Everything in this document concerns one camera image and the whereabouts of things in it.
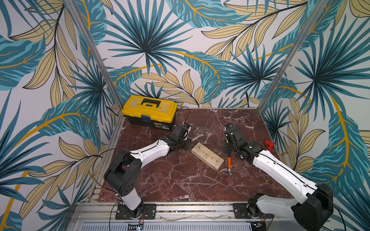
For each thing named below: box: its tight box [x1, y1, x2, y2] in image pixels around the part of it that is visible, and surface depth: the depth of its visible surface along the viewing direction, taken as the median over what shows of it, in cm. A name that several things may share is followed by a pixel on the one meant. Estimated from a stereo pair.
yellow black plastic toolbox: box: [121, 94, 178, 131], surface depth 99 cm
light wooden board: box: [190, 141, 225, 171], surface depth 92 cm
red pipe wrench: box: [264, 140, 275, 153], surface depth 100 cm
